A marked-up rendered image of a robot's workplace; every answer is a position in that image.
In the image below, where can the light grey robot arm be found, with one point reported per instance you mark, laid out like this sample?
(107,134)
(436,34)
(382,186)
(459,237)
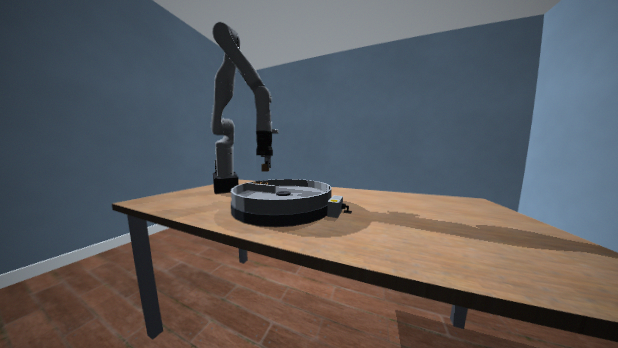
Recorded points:
(228,39)

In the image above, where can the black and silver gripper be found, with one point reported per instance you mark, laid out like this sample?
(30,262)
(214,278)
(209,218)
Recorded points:
(264,133)

